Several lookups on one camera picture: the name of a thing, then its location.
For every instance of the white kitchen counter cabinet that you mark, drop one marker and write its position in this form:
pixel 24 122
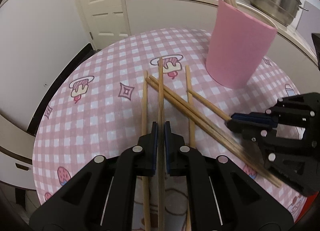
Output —
pixel 289 49

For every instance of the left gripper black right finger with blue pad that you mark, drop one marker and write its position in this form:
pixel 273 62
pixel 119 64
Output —
pixel 221 195

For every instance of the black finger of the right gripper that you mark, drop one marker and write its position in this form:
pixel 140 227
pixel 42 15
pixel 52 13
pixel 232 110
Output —
pixel 248 129

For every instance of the white side cabinet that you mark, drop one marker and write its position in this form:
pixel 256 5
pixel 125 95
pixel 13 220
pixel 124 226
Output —
pixel 16 156

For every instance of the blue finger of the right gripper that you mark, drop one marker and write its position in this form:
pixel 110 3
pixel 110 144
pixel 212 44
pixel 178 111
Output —
pixel 255 117

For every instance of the pink cylindrical utensil cup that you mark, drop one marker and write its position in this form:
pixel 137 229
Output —
pixel 237 45

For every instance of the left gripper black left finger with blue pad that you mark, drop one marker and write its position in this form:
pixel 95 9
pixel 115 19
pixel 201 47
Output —
pixel 101 195

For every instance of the wooden chopstick diagonal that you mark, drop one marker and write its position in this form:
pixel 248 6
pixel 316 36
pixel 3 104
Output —
pixel 200 115
pixel 195 120

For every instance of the pink checkered tablecloth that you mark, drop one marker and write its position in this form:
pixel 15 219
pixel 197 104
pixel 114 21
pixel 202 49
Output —
pixel 97 110

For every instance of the cream panel door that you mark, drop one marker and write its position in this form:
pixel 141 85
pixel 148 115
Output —
pixel 104 21

